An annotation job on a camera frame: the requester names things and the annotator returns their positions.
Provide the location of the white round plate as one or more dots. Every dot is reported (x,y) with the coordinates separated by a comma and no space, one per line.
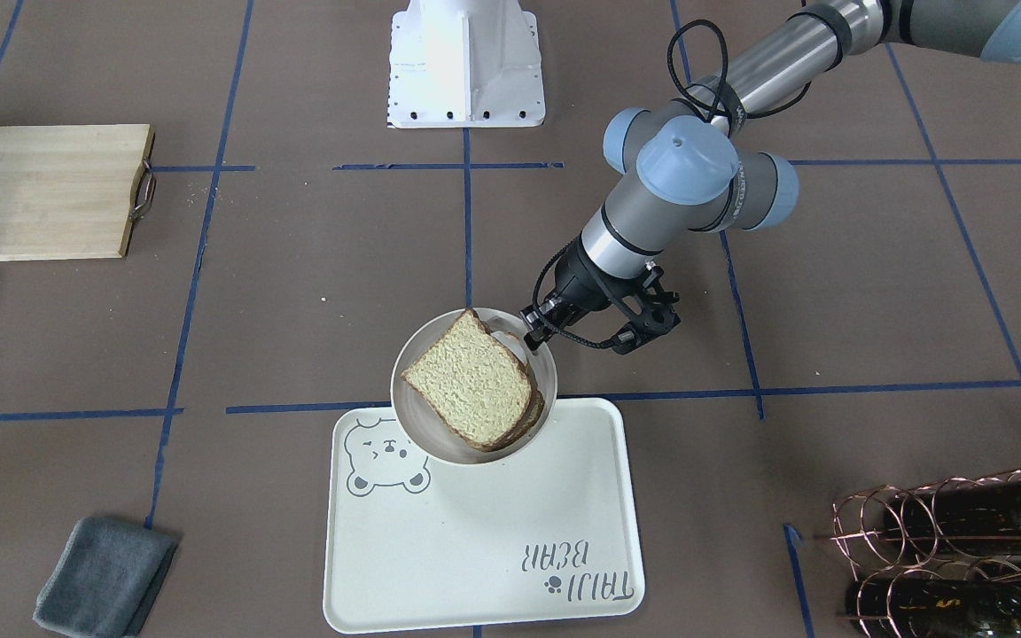
(421,422)

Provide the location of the dark wine bottle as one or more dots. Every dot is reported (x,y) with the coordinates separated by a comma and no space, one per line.
(916,604)
(979,520)

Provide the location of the dark wine bottle lower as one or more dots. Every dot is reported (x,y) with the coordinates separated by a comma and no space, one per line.
(916,604)

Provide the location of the dark wine bottle upper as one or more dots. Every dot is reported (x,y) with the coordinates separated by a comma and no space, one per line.
(979,520)

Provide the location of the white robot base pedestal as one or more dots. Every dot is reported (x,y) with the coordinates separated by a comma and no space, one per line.
(457,64)

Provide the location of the metal cutting board handle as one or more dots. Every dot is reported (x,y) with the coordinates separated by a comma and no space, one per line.
(145,192)

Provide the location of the wooden cutting board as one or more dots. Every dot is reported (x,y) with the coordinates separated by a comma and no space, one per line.
(69,192)

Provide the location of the cream bear tray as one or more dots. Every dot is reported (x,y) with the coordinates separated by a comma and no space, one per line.
(546,533)

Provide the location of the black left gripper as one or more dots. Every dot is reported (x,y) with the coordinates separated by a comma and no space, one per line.
(583,282)

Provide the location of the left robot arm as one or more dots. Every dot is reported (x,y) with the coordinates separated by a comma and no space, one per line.
(679,170)

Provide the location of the bread slice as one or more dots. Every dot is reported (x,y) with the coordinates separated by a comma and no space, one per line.
(536,405)
(475,386)

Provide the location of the copper wire bottle rack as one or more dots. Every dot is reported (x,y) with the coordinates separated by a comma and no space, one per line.
(858,534)

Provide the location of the grey folded cloth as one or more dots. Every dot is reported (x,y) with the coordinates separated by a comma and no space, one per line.
(106,581)

